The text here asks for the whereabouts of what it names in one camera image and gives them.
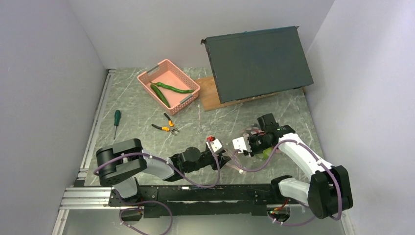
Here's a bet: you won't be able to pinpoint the clear zip top bag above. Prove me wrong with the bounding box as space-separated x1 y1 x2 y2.
224 126 276 174

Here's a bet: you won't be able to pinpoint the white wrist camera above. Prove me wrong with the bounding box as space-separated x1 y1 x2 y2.
206 136 224 155
232 136 252 154

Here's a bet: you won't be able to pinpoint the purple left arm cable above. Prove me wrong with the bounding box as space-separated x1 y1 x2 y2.
93 141 222 235

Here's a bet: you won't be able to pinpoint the dark grey metal chassis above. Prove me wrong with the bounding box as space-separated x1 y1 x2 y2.
201 26 314 103

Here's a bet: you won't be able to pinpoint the orange handled pliers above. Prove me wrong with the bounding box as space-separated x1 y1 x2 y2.
151 113 180 135

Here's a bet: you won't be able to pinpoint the fake green cucumber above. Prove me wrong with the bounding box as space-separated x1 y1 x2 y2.
150 84 171 108

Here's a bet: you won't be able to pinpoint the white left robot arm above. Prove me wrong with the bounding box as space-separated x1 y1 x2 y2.
93 139 230 206

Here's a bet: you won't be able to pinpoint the fake green lime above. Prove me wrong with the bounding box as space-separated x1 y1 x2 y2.
261 148 273 160

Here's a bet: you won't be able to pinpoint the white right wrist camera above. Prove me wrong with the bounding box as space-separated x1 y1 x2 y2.
232 136 252 154

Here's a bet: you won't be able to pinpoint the aluminium side rail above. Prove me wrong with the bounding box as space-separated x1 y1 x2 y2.
52 69 116 235

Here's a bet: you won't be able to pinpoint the brown wooden board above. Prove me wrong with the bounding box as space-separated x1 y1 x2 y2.
195 76 306 117

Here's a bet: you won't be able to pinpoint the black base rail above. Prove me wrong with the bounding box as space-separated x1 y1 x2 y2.
108 184 289 218

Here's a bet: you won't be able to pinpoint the green handled screwdriver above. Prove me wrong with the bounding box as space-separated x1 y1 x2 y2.
113 110 121 140

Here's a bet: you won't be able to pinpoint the fake green bean pod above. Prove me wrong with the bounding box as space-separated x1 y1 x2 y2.
151 82 194 94

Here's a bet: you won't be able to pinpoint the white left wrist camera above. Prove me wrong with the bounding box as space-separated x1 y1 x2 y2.
206 136 224 155

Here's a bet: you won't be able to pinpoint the pink plastic basket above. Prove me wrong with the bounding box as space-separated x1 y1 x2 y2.
137 59 201 115

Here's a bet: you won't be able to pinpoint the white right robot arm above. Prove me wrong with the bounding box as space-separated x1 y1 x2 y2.
243 114 353 219

